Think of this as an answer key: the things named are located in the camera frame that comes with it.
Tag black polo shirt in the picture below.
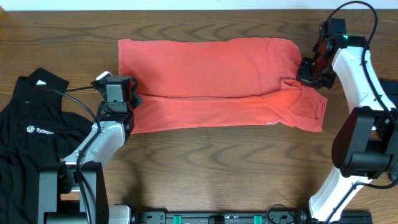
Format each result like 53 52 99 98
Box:
1 68 92 223

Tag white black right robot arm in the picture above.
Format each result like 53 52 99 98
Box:
296 18 397 223

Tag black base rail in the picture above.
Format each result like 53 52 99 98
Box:
108 210 373 224

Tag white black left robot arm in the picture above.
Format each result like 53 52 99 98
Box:
37 72 142 223

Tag red orange t-shirt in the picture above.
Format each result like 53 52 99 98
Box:
118 37 327 134

